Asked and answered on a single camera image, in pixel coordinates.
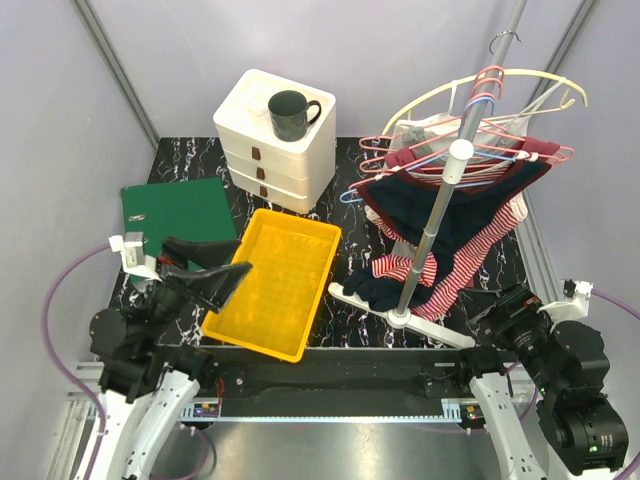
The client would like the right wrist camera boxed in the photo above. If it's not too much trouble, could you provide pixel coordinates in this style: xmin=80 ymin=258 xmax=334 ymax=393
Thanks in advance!
xmin=539 ymin=279 xmax=593 ymax=322

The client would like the green ring binder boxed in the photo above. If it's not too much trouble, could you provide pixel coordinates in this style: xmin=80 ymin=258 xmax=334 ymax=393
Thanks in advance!
xmin=120 ymin=178 xmax=237 ymax=256

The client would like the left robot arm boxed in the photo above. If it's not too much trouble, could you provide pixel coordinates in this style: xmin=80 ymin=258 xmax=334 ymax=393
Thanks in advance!
xmin=76 ymin=232 xmax=252 ymax=479

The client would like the dark green mug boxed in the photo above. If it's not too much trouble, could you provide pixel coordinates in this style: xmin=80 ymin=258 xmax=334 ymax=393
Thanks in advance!
xmin=267 ymin=90 xmax=322 ymax=142

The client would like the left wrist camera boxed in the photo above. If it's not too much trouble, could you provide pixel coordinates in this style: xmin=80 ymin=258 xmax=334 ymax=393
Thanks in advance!
xmin=108 ymin=232 xmax=158 ymax=279

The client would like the white drawer unit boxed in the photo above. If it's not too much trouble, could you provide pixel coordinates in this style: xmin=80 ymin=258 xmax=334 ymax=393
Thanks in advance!
xmin=213 ymin=69 xmax=336 ymax=214

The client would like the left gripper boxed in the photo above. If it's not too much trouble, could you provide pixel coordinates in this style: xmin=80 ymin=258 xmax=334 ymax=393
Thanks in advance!
xmin=141 ymin=234 xmax=253 ymax=342

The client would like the maroon tank top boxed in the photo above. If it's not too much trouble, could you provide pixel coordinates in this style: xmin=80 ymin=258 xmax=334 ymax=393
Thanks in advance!
xmin=384 ymin=137 xmax=565 ymax=171

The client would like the navy tank top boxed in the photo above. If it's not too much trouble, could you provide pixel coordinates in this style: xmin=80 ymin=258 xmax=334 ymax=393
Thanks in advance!
xmin=344 ymin=161 xmax=551 ymax=320

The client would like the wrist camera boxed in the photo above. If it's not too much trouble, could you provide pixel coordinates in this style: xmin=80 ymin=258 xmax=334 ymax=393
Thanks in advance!
xmin=108 ymin=232 xmax=158 ymax=279
xmin=539 ymin=279 xmax=593 ymax=322

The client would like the cream plastic hanger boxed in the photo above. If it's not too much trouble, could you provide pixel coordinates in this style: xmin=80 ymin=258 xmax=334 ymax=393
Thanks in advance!
xmin=381 ymin=65 xmax=589 ymax=136

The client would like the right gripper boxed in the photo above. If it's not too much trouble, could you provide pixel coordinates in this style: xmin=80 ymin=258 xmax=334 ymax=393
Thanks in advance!
xmin=457 ymin=278 xmax=561 ymax=394

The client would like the grey clothes rack pole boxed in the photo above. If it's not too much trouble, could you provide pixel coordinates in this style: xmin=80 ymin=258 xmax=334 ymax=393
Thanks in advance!
xmin=394 ymin=0 xmax=527 ymax=315

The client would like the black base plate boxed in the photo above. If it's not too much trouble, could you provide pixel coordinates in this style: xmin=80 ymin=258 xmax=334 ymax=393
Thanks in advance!
xmin=199 ymin=344 xmax=526 ymax=419

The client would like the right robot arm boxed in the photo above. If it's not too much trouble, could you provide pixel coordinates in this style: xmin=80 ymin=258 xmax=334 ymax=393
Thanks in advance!
xmin=453 ymin=280 xmax=637 ymax=479

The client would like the pink hanger top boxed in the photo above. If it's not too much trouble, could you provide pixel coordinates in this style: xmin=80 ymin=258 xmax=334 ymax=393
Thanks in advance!
xmin=359 ymin=65 xmax=515 ymax=151

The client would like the white rack base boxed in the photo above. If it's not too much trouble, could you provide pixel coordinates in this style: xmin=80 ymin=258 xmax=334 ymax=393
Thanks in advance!
xmin=328 ymin=282 xmax=476 ymax=349

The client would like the yellow plastic tray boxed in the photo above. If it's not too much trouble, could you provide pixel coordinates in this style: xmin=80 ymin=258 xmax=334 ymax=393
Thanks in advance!
xmin=202 ymin=208 xmax=341 ymax=363

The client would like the pink hanger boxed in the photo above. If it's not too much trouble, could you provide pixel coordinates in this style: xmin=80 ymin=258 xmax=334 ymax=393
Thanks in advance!
xmin=359 ymin=65 xmax=515 ymax=151
xmin=356 ymin=144 xmax=557 ymax=200
xmin=360 ymin=84 xmax=574 ymax=178

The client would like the red white striped tank top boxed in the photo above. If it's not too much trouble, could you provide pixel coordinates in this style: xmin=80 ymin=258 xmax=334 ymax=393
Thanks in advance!
xmin=349 ymin=173 xmax=524 ymax=311

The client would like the light blue wire hanger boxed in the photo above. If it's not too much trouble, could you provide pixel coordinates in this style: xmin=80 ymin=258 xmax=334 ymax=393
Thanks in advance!
xmin=339 ymin=93 xmax=495 ymax=204

